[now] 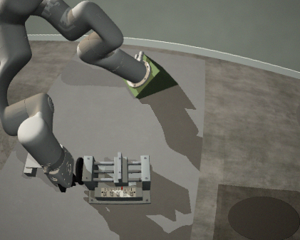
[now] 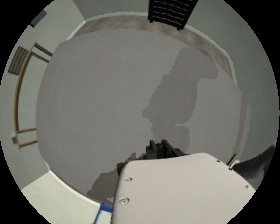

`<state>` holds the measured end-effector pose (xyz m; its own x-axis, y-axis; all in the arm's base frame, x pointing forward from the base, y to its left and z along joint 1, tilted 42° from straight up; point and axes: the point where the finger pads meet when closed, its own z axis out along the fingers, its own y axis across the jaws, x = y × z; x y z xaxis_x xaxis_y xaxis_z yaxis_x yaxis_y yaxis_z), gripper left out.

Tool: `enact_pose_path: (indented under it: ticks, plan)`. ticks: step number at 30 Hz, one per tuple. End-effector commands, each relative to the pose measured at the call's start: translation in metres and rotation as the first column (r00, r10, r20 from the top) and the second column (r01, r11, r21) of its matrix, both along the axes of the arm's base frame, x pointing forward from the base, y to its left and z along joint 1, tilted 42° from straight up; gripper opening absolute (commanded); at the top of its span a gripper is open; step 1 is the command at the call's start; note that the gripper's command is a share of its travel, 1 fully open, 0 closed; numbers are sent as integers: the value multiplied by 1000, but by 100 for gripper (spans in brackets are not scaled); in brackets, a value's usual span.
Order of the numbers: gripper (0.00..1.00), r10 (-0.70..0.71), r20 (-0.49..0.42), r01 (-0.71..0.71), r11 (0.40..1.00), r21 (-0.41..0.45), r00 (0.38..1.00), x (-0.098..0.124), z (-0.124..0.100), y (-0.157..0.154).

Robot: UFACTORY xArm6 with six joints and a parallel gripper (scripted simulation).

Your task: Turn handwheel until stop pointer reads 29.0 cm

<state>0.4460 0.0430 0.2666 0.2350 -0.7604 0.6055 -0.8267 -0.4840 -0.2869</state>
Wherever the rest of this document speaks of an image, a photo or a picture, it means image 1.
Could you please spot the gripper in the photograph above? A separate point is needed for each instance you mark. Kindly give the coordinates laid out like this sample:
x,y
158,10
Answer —
x,y
63,175

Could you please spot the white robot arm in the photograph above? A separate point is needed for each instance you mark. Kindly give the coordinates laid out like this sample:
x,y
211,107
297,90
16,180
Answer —
x,y
36,133

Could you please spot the grey clamp slide with handwheel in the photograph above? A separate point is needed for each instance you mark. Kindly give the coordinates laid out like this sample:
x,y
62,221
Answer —
x,y
88,172

